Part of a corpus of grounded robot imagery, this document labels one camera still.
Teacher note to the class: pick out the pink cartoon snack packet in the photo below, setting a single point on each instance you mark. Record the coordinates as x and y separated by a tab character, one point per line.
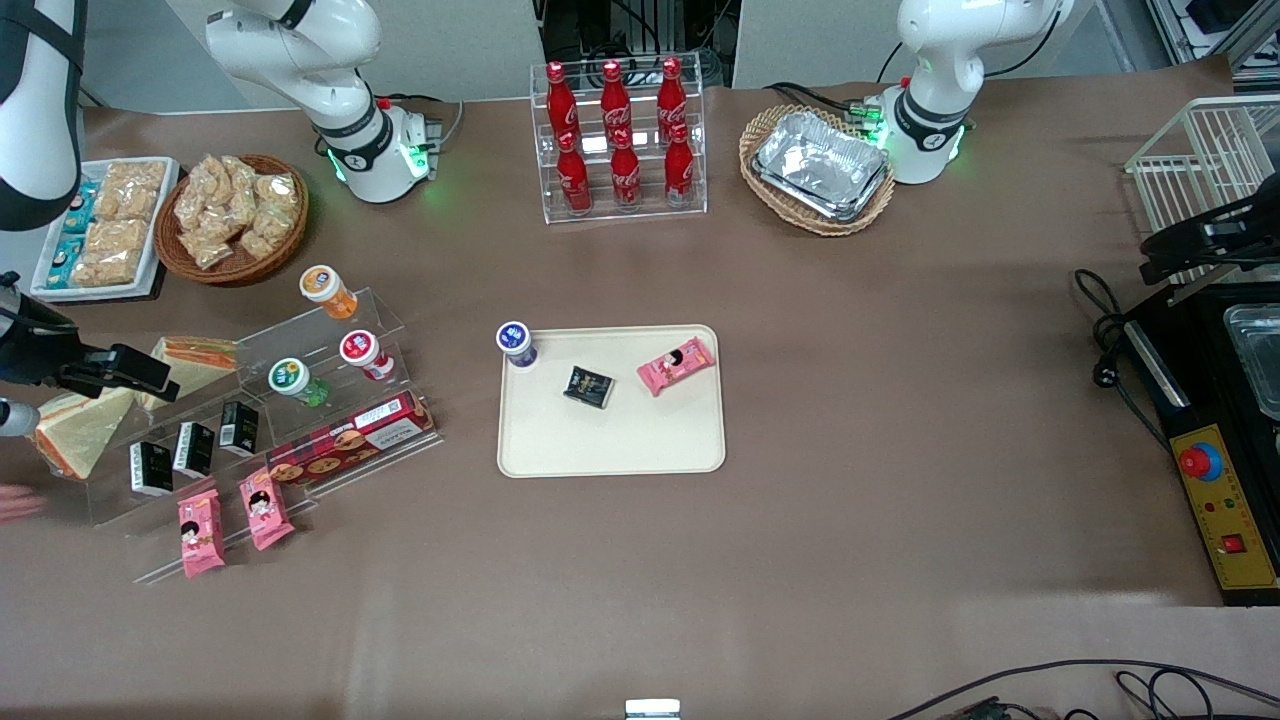
676	366
201	535
265	508

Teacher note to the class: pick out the stack of foil trays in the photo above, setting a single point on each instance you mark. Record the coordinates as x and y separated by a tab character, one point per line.
822	165

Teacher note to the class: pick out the green lid yogurt cup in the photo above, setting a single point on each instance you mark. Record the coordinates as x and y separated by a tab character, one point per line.
292	380

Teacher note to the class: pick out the steel food pan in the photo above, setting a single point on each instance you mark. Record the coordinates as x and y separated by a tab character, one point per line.
1256	360

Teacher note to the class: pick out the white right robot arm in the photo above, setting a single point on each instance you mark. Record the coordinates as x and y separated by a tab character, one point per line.
300	50

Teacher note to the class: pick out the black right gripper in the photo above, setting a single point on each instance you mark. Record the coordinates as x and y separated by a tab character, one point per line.
38	349

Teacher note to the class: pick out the white device edge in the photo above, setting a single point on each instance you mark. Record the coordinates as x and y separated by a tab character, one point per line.
652	710

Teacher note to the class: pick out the light blue snack packet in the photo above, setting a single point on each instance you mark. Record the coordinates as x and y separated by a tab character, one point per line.
63	262
80	208

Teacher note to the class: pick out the clear acrylic stepped display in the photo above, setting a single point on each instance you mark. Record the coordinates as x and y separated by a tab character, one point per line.
330	322

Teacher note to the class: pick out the clear bag of puffed snacks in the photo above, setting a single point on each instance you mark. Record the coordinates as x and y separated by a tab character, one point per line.
278	190
200	195
208	248
245	220
274	235
238	175

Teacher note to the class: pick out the triangle sandwich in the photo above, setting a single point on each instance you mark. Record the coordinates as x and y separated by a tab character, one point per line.
195	368
85	432

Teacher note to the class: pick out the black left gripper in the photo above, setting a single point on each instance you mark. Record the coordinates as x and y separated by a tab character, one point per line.
1197	240

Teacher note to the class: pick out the black appliance with yellow panel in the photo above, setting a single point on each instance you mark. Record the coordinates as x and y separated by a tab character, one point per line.
1225	500

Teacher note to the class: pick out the orange lid yogurt cup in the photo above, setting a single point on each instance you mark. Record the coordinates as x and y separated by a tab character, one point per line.
324	288

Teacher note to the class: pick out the dark wicker basket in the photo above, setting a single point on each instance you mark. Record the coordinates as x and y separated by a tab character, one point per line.
240	272

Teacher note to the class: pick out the light wicker basket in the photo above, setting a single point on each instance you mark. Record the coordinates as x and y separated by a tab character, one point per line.
770	205

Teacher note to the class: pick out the clear acrylic bottle rack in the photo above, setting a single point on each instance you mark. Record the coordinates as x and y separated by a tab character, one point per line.
645	215

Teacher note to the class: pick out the white rectangular snack tray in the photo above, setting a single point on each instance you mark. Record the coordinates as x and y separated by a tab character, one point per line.
160	235

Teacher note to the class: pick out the wrapped rice cracker pack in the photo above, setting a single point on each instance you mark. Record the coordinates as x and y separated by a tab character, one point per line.
117	237
105	270
130	188

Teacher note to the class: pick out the red lid yogurt cup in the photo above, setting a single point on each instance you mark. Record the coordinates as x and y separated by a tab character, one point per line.
362	352

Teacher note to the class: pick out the person's hand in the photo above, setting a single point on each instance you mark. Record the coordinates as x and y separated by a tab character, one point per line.
18	503

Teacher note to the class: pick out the aluminium frame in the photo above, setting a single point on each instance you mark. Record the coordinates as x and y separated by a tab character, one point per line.
1215	35

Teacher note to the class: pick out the black snack packet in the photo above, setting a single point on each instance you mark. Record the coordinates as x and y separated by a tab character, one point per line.
239	428
193	450
151	468
589	386

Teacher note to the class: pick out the grey metal strip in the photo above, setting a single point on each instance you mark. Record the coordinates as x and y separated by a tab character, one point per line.
1200	290

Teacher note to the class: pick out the blue lid yogurt cup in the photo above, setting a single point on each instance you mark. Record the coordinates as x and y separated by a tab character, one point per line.
516	342

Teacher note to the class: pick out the red cookie box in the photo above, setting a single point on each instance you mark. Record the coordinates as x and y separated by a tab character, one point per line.
350	440

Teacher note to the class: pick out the beige plastic serving tray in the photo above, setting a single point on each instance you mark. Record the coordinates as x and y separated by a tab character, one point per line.
640	440

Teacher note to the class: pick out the red cola bottle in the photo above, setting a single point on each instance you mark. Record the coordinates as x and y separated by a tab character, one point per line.
560	100
626	176
575	180
679	170
614	98
671	92

